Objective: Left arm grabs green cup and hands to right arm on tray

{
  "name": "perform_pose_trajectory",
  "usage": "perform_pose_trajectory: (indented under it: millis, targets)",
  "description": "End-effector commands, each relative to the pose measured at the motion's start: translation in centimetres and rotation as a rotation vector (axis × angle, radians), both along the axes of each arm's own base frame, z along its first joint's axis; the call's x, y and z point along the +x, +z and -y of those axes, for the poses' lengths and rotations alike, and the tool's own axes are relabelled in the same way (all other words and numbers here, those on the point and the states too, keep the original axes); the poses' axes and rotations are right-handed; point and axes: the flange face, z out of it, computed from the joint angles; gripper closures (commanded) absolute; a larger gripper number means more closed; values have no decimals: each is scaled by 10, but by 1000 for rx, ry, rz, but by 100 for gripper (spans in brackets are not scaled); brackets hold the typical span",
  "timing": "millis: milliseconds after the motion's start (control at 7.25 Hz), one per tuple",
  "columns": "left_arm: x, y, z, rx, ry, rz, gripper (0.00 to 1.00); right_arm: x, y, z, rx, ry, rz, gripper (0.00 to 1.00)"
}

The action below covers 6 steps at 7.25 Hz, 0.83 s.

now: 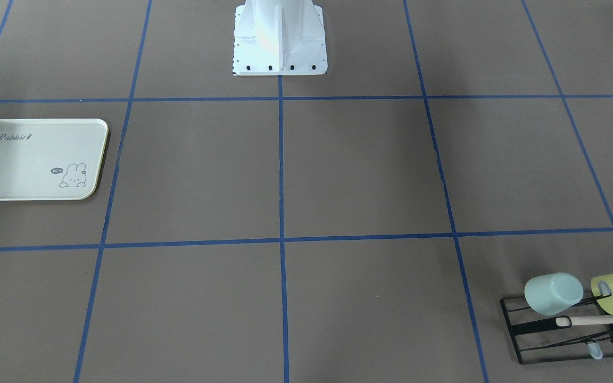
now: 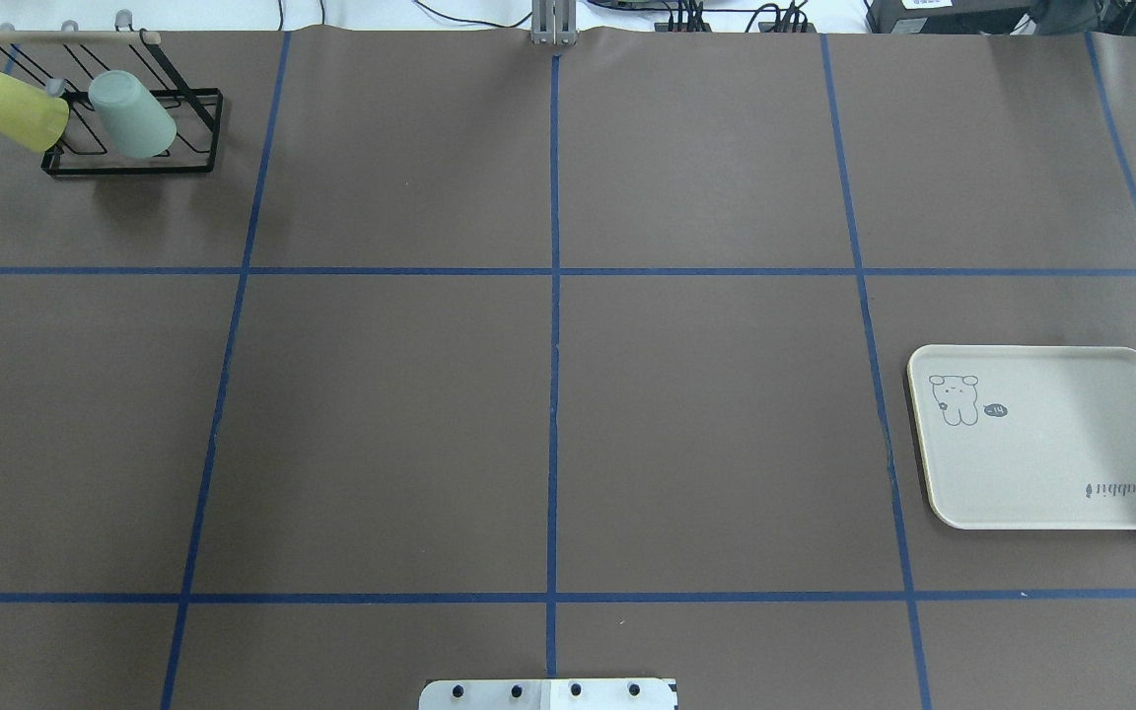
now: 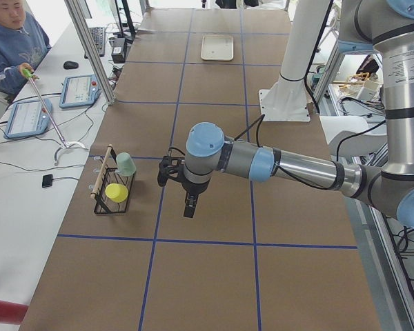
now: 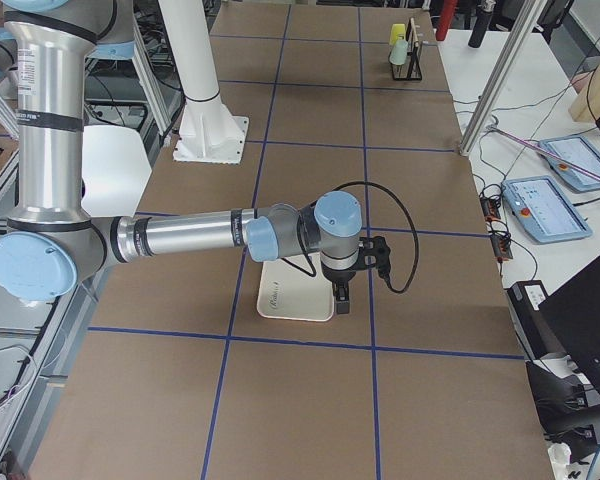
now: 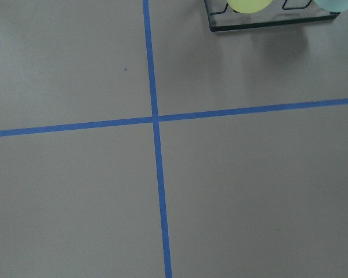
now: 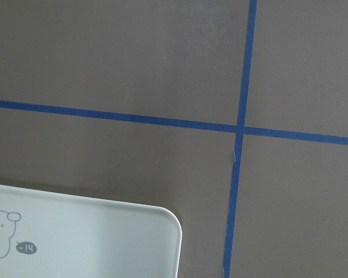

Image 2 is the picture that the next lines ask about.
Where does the black wire cup rack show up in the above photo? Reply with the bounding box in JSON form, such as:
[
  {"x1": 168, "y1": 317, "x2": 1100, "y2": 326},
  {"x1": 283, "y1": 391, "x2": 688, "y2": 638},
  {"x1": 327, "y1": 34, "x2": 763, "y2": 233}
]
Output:
[{"x1": 0, "y1": 12, "x2": 226, "y2": 178}]

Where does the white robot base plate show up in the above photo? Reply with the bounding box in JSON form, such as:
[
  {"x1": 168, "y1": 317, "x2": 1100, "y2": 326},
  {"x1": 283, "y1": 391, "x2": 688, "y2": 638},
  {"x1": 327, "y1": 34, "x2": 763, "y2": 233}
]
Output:
[{"x1": 418, "y1": 677, "x2": 679, "y2": 709}]

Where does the beige rabbit tray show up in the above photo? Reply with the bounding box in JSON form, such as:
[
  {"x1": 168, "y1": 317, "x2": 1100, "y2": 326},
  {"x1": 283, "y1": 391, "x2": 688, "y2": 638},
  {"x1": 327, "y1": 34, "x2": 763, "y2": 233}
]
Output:
[{"x1": 907, "y1": 343, "x2": 1136, "y2": 531}]

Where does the green plastic cup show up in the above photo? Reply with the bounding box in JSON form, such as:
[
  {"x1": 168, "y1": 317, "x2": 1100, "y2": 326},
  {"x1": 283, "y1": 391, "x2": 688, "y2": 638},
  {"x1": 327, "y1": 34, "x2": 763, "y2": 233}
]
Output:
[{"x1": 89, "y1": 69, "x2": 177, "y2": 159}]

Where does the yellow plastic cup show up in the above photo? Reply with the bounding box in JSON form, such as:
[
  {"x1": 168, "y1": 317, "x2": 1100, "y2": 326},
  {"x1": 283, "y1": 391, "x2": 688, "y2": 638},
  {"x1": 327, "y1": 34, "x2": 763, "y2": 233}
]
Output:
[{"x1": 0, "y1": 70, "x2": 69, "y2": 154}]

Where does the aluminium frame post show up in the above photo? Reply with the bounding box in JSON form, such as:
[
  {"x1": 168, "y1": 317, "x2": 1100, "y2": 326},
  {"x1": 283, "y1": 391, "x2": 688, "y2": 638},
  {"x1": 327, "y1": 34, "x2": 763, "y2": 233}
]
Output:
[{"x1": 531, "y1": 0, "x2": 580, "y2": 45}]

